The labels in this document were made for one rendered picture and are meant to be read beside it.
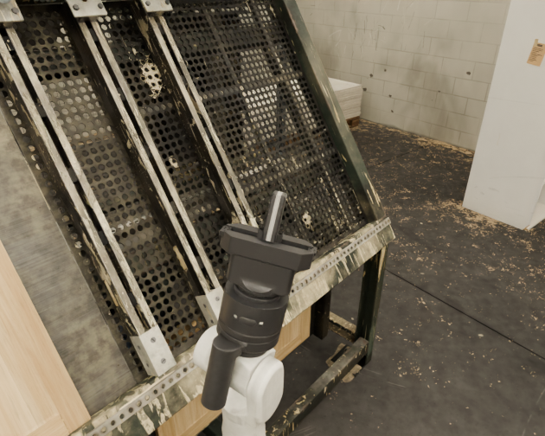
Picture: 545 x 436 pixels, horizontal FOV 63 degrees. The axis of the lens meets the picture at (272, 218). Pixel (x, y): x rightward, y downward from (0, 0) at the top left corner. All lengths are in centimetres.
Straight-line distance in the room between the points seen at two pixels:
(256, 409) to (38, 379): 73
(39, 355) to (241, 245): 81
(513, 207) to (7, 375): 376
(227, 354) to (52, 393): 76
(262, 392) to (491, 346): 239
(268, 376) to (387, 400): 187
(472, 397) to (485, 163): 219
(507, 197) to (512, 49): 117
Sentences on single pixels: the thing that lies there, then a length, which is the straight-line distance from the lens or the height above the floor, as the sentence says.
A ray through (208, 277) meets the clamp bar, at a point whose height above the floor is 106.
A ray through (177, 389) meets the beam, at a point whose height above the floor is 85.
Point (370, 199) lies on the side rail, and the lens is 203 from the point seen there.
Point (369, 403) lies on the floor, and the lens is 244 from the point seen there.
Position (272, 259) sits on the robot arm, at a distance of 55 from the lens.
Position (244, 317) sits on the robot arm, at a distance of 57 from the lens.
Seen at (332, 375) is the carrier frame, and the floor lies 18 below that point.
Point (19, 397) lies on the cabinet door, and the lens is 127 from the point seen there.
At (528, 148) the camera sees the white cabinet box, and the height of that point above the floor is 68.
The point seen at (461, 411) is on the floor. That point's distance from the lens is 254.
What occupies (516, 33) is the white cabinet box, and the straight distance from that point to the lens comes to 396.
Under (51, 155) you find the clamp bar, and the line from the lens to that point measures 129.
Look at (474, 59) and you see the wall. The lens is 570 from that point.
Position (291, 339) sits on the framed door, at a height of 33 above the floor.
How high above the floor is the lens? 189
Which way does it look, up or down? 29 degrees down
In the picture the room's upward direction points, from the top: straight up
